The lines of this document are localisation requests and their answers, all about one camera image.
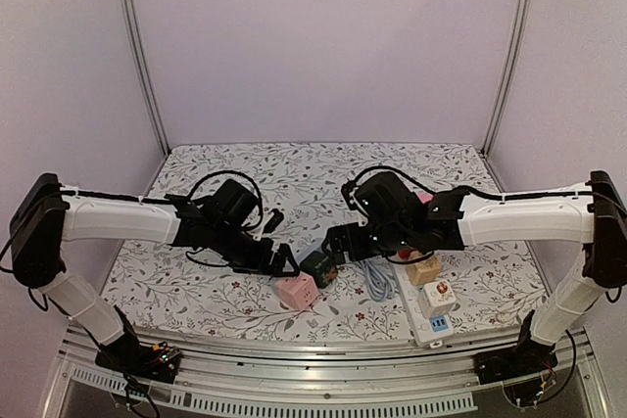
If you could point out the aluminium front rail base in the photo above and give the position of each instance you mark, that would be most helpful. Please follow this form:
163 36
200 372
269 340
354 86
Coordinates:
226 377

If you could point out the dark green cube socket adapter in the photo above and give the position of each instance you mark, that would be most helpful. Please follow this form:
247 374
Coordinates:
321 267

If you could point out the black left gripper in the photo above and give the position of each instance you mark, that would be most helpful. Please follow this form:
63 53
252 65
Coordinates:
260 264

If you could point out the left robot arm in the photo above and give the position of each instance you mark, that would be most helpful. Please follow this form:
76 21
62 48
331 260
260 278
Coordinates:
52 215

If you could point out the floral patterned table mat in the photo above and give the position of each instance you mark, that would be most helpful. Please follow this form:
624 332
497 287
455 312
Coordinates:
157 287

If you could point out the left aluminium frame post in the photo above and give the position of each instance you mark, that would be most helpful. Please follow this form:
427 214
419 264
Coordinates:
133 31

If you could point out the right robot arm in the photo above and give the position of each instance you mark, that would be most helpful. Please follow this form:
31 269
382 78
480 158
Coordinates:
590 214

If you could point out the white cube adapter red flower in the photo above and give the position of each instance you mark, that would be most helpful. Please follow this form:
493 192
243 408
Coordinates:
436 298

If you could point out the red cube socket adapter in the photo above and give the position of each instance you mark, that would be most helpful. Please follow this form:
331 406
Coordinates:
405 254

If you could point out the aluminium frame post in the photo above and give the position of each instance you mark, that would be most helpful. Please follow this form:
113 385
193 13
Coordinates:
514 46
133 31

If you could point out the pink flat plug adapter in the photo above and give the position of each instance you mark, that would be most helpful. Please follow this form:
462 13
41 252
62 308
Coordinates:
425 198

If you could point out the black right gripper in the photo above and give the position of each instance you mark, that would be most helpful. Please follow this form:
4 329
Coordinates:
346 242

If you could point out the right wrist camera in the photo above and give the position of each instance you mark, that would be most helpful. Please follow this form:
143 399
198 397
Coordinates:
385 201

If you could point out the long white power strip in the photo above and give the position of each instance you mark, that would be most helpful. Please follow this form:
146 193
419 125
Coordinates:
430 333

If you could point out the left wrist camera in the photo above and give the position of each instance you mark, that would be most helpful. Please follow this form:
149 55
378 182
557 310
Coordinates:
245 209

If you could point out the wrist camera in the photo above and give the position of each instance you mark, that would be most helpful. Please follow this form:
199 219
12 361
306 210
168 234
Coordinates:
245 209
385 201

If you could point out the pink cube socket adapter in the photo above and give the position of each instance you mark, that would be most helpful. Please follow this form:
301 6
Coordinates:
297 292

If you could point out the beige cube socket adapter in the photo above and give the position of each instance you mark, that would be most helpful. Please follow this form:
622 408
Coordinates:
423 272

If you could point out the right aluminium frame post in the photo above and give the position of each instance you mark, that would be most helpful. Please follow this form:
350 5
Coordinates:
514 46

